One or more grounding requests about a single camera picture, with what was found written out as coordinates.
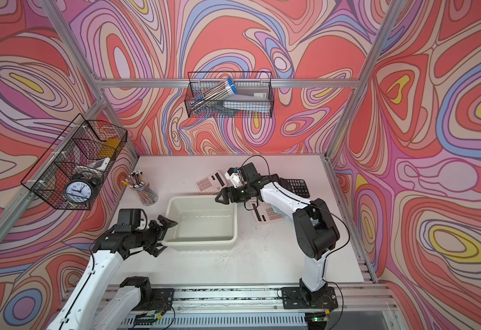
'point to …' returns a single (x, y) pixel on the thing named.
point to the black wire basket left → (69, 173)
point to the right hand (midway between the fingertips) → (225, 203)
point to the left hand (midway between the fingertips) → (175, 230)
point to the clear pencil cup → (140, 184)
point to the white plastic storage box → (203, 223)
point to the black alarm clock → (80, 190)
